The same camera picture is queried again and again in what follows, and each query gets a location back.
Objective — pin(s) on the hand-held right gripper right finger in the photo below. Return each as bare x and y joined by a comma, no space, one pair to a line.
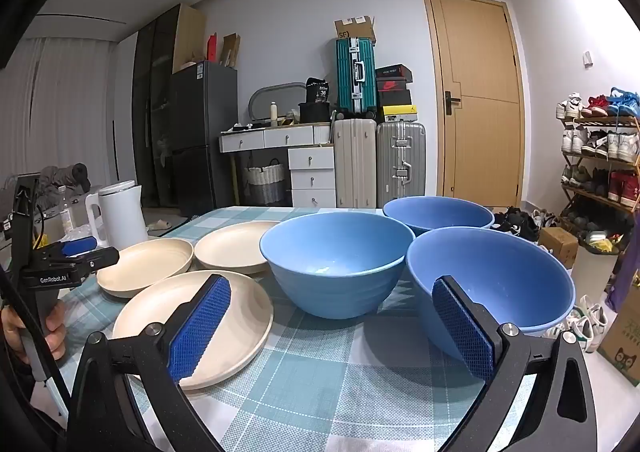
462,327

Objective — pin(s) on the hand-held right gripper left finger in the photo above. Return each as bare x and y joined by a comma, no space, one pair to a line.
200,327

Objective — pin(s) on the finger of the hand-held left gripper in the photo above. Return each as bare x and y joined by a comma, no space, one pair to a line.
100,259
80,246

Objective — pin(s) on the cream plate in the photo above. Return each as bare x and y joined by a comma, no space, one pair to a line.
145,262
230,247
240,322

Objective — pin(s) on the blue bowl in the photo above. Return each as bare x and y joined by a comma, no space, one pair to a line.
500,272
440,217
335,252

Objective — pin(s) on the person's left hand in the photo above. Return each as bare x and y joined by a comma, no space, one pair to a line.
56,327

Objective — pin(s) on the clear plastic bottle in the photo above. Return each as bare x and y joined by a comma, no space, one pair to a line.
66,214

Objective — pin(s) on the white electric kettle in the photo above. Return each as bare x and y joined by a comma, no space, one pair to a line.
122,217

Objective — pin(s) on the beige slipper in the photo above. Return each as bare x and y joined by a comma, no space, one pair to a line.
161,224

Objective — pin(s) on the grey clothes pile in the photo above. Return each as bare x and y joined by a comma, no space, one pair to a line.
65,177

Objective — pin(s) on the white green high-top sneaker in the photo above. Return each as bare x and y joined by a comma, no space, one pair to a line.
562,327
592,327

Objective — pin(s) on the group of loose shoes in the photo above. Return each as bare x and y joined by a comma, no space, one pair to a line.
520,224

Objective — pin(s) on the small brown cardboard box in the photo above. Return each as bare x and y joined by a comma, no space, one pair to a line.
557,247

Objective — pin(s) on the teal checked tablecloth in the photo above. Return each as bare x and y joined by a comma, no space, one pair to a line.
325,372

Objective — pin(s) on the white trash bin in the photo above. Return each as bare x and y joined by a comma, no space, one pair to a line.
592,277

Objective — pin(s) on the white curtain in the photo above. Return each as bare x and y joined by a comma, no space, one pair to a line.
65,107

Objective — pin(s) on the woven laundry basket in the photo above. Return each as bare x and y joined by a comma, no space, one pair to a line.
264,182

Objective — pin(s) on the large printed cardboard box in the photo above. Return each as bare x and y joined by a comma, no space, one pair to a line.
622,342

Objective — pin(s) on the dark grey fridge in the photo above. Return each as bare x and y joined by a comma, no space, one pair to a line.
200,132

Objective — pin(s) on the tall black glass cabinet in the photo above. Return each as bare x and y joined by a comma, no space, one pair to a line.
155,97

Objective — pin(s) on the purple bag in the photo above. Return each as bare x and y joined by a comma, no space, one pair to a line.
625,282

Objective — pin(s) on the silver suitcase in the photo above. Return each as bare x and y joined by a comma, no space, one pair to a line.
400,162

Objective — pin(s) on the beige suitcase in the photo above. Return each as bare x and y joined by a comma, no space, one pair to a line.
354,162

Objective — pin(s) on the white dressing desk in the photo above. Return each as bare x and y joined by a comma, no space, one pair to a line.
300,137

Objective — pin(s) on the wooden door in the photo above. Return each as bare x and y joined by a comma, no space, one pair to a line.
475,107

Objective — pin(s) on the yellow black shoebox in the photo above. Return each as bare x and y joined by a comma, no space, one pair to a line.
400,114

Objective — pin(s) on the small white bottle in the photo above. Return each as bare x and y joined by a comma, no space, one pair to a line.
274,114

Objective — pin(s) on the grey oval mirror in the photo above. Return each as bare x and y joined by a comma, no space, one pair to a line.
260,99

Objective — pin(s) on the red box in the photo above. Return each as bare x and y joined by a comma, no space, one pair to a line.
212,49

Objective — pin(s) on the shoe rack with shoes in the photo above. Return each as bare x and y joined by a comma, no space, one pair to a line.
622,144

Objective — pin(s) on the black fabric box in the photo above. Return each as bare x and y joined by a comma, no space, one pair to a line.
315,113

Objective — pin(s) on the slim cardboard box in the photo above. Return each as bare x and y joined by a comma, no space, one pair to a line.
231,51

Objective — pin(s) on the red black shoebox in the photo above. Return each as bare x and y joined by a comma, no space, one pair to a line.
394,86

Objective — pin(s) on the dark grey shoebox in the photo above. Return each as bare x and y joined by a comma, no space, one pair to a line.
394,73

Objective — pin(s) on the black printed paper bag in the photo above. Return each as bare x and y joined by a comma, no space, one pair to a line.
317,91

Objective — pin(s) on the teal suitcase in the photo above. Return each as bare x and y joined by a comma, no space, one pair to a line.
355,77

